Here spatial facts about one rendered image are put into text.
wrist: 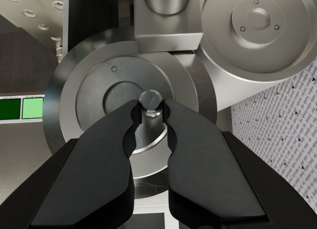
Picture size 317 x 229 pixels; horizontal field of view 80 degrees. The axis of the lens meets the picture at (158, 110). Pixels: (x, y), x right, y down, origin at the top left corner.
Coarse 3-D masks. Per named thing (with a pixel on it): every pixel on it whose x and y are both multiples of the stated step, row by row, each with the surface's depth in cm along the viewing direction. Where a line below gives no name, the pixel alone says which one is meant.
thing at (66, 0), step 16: (64, 0) 19; (80, 0) 22; (96, 0) 28; (64, 16) 18; (80, 16) 21; (96, 16) 27; (112, 16) 38; (64, 32) 18; (80, 32) 21; (96, 32) 27; (64, 48) 18
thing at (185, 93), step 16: (112, 48) 16; (128, 48) 16; (80, 64) 16; (96, 64) 16; (160, 64) 16; (176, 64) 16; (80, 80) 16; (176, 80) 16; (64, 96) 16; (176, 96) 16; (192, 96) 16; (64, 112) 16; (64, 128) 15; (80, 128) 15; (160, 144) 15; (144, 160) 15; (160, 160) 15; (144, 176) 15
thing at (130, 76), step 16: (112, 64) 14; (128, 64) 14; (144, 64) 14; (96, 80) 14; (112, 80) 14; (128, 80) 14; (144, 80) 14; (160, 80) 14; (80, 96) 14; (96, 96) 14; (112, 96) 14; (128, 96) 14; (80, 112) 14; (96, 112) 14; (144, 128) 14; (160, 128) 14; (144, 144) 14
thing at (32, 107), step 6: (24, 102) 49; (30, 102) 49; (36, 102) 49; (42, 102) 49; (24, 108) 49; (30, 108) 49; (36, 108) 49; (24, 114) 49; (30, 114) 49; (36, 114) 49
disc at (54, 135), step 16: (112, 32) 17; (128, 32) 17; (80, 48) 17; (96, 48) 17; (64, 64) 17; (192, 64) 16; (64, 80) 16; (192, 80) 16; (208, 80) 16; (48, 96) 16; (208, 96) 16; (48, 112) 16; (208, 112) 16; (48, 128) 16; (48, 144) 16; (160, 176) 15; (144, 192) 15; (160, 192) 15
